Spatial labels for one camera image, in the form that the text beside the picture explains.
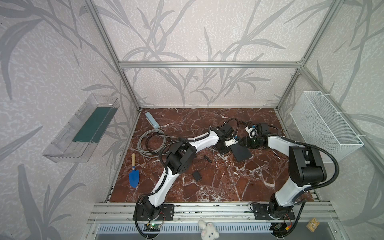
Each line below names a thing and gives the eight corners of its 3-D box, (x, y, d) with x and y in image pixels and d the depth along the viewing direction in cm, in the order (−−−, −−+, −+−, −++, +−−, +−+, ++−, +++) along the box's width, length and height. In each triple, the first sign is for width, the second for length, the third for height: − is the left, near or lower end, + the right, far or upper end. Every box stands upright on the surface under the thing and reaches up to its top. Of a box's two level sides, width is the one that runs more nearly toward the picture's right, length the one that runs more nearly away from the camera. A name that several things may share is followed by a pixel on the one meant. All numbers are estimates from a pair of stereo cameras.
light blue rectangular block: (155, 130, 109) (153, 125, 105) (145, 118, 117) (143, 113, 113) (159, 127, 111) (158, 123, 107) (150, 115, 118) (148, 111, 114)
